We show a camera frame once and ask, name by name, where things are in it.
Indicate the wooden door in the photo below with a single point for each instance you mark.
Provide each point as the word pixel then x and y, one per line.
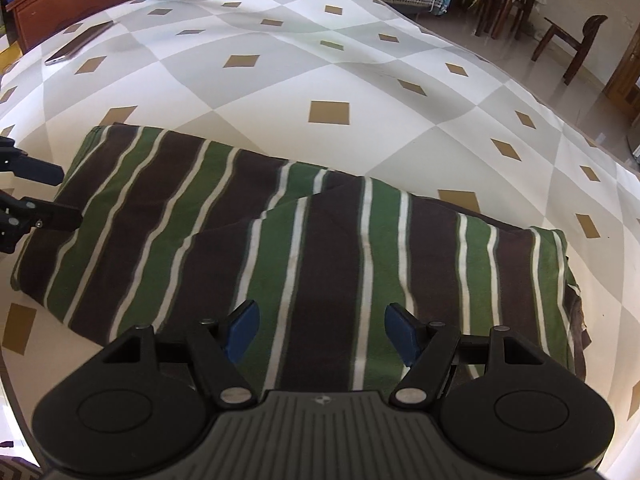
pixel 625 80

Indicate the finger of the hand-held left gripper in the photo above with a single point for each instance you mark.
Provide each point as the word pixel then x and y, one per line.
pixel 55 216
pixel 42 171

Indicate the wooden side cabinet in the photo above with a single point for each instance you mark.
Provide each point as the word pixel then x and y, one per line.
pixel 70 0

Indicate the dark wooden dining chair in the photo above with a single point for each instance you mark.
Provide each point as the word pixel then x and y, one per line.
pixel 490 0
pixel 570 35

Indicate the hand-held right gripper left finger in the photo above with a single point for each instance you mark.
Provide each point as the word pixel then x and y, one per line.
pixel 245 330

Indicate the yellow cardboard box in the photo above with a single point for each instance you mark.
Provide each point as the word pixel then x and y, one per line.
pixel 7 60

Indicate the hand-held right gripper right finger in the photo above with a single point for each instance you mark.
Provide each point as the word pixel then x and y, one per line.
pixel 405 332

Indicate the diamond patterned table cover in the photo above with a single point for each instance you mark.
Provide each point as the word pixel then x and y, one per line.
pixel 300 60

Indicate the green brown striped t-shirt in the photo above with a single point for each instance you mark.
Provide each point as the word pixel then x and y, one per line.
pixel 325 260

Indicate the smartphone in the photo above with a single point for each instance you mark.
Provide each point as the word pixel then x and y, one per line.
pixel 77 42

